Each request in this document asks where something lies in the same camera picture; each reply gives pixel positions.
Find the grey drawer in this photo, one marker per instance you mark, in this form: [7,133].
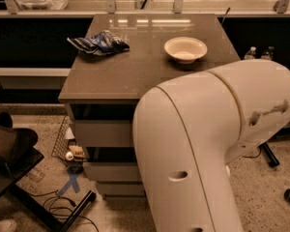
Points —
[102,133]
[120,189]
[112,171]

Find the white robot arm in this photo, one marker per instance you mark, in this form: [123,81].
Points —
[186,130]

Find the grey drawer cabinet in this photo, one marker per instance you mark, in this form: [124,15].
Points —
[109,87]

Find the grey top drawer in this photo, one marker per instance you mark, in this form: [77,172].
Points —
[102,133]

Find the grey bottom drawer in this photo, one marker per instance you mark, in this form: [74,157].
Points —
[120,189]

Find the white paper bowl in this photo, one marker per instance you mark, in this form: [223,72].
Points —
[185,50]

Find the blue chip bag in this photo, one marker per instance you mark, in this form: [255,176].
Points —
[104,43]

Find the blue tape cross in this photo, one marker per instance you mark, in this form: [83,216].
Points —
[71,183]

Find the clear water bottle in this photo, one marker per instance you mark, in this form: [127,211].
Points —
[251,54]

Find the green-tinted plastic bottle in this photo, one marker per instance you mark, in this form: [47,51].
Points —
[269,53]

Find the black table leg right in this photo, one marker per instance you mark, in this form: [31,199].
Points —
[273,161]

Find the black table leg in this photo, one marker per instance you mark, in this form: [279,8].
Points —
[273,161]
[52,217]

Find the black table leg left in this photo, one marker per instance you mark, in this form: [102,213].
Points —
[52,217]

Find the white shoe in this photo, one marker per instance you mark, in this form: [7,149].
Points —
[7,225]

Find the wire mesh basket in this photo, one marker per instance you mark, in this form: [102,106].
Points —
[61,145]

